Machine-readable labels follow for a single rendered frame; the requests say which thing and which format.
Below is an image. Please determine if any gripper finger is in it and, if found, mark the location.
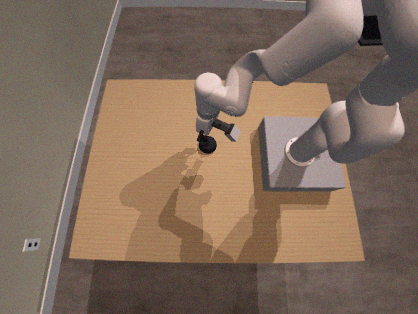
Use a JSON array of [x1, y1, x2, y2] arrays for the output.
[[197, 130, 208, 142]]

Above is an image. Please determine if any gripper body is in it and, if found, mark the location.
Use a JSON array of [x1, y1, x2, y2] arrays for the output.
[[196, 114, 219, 136]]

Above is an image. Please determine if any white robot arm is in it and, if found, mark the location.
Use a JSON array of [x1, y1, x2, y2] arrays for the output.
[[195, 0, 418, 167]]

